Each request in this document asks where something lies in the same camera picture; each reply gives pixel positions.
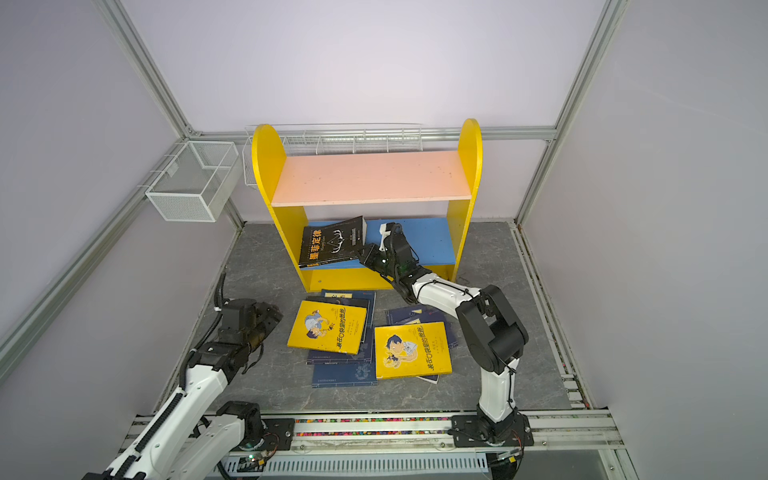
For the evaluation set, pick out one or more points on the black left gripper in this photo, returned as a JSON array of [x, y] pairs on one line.
[[269, 315]]

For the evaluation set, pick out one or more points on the blue book bottom stack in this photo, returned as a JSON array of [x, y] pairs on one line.
[[346, 370]]

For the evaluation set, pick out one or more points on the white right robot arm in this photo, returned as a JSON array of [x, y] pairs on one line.
[[492, 330]]

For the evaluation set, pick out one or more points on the white mesh basket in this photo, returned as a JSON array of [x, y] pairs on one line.
[[197, 182]]

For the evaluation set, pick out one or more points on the white wire rack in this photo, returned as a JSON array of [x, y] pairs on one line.
[[306, 142]]

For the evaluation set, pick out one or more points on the yellow cartoon book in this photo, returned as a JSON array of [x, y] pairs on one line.
[[411, 350], [328, 327]]

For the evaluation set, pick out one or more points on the yellow bookshelf with coloured shelves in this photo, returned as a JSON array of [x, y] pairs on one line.
[[291, 184]]

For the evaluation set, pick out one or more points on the black book orange title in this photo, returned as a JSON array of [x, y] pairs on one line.
[[332, 243]]

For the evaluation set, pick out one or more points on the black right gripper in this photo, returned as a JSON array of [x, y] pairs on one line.
[[366, 257]]

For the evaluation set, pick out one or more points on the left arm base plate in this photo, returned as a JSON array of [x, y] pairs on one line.
[[270, 432]]

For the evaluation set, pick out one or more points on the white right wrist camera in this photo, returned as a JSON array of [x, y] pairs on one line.
[[386, 230]]

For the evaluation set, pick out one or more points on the aluminium frame rail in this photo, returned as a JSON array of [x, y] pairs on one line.
[[84, 131]]

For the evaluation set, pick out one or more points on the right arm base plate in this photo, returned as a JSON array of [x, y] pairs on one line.
[[476, 430]]

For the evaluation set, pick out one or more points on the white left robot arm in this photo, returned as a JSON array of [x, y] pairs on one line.
[[180, 441]]

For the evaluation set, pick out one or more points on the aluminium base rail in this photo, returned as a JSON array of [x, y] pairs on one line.
[[397, 443]]

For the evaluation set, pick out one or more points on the blue book under yellow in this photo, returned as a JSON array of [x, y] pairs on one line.
[[422, 314]]

